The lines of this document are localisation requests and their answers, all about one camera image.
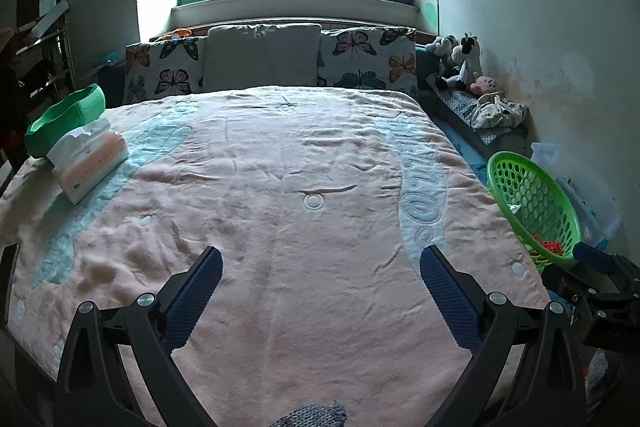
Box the pink white tissue pack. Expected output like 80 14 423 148
46 118 128 206

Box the black white cow plush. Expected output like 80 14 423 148
435 33 483 94

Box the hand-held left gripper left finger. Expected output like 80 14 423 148
56 246 224 427

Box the crumpled floral cloth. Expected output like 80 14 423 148
471 91 528 130

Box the wooden shelf rack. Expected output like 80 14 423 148
15 2 76 108

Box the grey plush toy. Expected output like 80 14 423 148
425 36 458 58

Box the butterfly print pillow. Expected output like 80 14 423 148
317 26 418 98
123 36 207 105

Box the dark blue mat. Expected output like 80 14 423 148
430 117 501 188

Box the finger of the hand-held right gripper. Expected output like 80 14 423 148
574 243 640 293

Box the clear plastic storage box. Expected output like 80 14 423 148
530 141 623 248

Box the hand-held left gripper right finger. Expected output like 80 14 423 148
419 244 586 427

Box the grey knit clothing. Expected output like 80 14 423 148
272 402 349 427

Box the pink plush toy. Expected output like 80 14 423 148
469 75 497 96

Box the green plastic basket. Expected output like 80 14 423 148
486 151 582 269

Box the green plastic basin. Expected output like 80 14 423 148
25 83 107 159

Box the red foam fruit net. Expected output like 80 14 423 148
529 234 566 258

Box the grey pillow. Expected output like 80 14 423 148
202 23 323 94

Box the long white box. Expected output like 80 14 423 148
17 1 70 35

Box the black flat object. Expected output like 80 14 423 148
0 243 20 323

